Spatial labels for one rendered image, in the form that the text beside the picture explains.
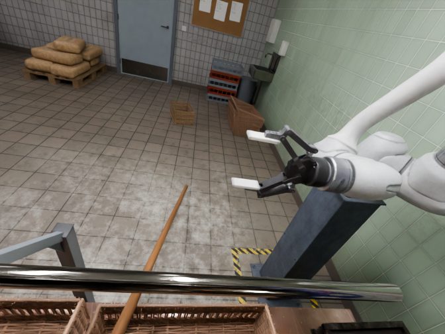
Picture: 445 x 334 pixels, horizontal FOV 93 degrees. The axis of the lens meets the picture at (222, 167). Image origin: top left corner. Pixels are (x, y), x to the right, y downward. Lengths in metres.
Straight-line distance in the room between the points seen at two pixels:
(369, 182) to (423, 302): 1.13
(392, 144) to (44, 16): 5.71
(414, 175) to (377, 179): 0.41
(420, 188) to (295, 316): 0.69
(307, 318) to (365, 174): 0.72
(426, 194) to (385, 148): 0.20
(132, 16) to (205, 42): 1.41
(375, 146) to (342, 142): 0.31
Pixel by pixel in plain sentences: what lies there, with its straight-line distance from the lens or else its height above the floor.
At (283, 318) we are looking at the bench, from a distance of 1.09.
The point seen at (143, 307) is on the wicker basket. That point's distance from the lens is 0.83.
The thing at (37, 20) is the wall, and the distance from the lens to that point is 5.92.
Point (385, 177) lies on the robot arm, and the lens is 0.64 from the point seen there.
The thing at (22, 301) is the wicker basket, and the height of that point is 0.73.
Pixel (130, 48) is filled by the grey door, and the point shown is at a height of 0.52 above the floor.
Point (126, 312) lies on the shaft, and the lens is 0.75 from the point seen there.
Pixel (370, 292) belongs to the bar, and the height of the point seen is 1.17.
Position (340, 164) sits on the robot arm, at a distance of 0.57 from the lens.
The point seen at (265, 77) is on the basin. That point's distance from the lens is 4.06.
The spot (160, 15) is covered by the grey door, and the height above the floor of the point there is 1.21.
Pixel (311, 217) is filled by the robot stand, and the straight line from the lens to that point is 1.22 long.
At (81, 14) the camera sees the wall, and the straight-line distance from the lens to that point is 5.51.
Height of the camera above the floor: 1.51
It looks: 35 degrees down
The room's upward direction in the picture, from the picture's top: 16 degrees clockwise
